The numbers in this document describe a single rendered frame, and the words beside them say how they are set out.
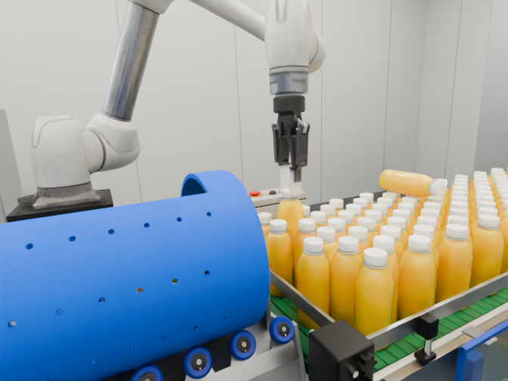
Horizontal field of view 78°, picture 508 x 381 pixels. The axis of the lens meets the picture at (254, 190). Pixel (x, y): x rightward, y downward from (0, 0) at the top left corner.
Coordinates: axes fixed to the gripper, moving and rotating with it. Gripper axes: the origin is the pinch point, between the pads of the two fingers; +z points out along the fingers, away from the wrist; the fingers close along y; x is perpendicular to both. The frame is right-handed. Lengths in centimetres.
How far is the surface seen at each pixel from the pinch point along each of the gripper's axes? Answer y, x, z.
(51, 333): 27, -49, 6
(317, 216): 4.9, 4.7, 8.8
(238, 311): 26.8, -26.6, 11.6
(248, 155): -268, 115, 27
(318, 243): 18.9, -6.0, 8.6
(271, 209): -10.8, 0.3, 9.9
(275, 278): 9.1, -10.2, 19.4
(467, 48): -202, 406, -92
